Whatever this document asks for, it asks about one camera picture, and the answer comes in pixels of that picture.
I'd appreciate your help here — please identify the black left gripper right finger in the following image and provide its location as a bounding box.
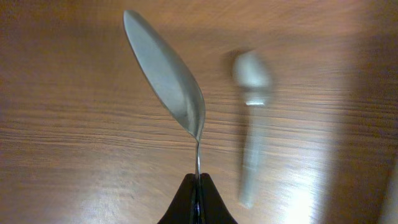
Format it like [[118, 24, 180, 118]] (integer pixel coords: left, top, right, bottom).
[[198, 173, 237, 224]]

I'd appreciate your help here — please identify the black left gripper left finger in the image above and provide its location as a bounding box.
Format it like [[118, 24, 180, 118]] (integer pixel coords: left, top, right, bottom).
[[158, 174, 196, 224]]

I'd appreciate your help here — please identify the small bent spoon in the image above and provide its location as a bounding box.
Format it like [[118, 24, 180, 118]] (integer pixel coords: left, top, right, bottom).
[[123, 10, 205, 179], [233, 51, 272, 208]]

